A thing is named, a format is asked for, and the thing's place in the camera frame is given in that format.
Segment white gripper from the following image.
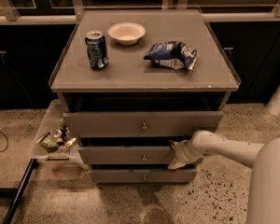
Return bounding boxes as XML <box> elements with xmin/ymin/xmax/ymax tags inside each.
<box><xmin>168</xmin><ymin>140</ymin><xmax>204</xmax><ymax>170</ymax></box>

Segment grey drawer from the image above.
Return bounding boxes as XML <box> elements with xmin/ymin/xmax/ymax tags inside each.
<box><xmin>63</xmin><ymin>111</ymin><xmax>223</xmax><ymax>138</ymax></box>
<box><xmin>78</xmin><ymin>147</ymin><xmax>175</xmax><ymax>164</ymax></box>
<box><xmin>91</xmin><ymin>169</ymin><xmax>197</xmax><ymax>184</ymax></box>

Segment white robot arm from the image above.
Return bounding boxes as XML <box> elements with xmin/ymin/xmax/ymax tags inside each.
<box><xmin>169</xmin><ymin>131</ymin><xmax>280</xmax><ymax>224</ymax></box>

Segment grey bottom drawer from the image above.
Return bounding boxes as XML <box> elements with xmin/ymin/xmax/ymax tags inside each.
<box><xmin>91</xmin><ymin>169</ymin><xmax>197</xmax><ymax>184</ymax></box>

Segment grey top drawer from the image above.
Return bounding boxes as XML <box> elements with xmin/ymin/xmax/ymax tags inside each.
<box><xmin>63</xmin><ymin>111</ymin><xmax>223</xmax><ymax>138</ymax></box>

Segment grey drawer cabinet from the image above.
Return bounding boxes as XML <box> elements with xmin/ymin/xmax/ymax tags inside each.
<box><xmin>50</xmin><ymin>10</ymin><xmax>240</xmax><ymax>172</ymax></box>

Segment blue chip bag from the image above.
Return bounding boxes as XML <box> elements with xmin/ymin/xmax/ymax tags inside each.
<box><xmin>144</xmin><ymin>41</ymin><xmax>197</xmax><ymax>70</ymax></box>

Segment snack items in bin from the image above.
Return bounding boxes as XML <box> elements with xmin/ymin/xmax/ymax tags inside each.
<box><xmin>36</xmin><ymin>119</ymin><xmax>77</xmax><ymax>153</ymax></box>

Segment clear plastic bin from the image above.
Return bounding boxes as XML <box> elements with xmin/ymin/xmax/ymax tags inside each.
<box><xmin>32</xmin><ymin>99</ymin><xmax>81</xmax><ymax>162</ymax></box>

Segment white paper bowl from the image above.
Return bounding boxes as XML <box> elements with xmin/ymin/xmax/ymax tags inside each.
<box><xmin>108</xmin><ymin>22</ymin><xmax>146</xmax><ymax>46</ymax></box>

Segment blue soda can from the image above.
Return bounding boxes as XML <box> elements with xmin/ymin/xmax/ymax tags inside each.
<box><xmin>85</xmin><ymin>31</ymin><xmax>109</xmax><ymax>69</ymax></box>

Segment metal railing frame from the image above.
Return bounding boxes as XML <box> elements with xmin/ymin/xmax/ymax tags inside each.
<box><xmin>0</xmin><ymin>0</ymin><xmax>280</xmax><ymax>26</ymax></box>

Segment black floor cable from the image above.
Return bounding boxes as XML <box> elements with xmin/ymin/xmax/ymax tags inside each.
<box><xmin>0</xmin><ymin>124</ymin><xmax>9</xmax><ymax>153</ymax></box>

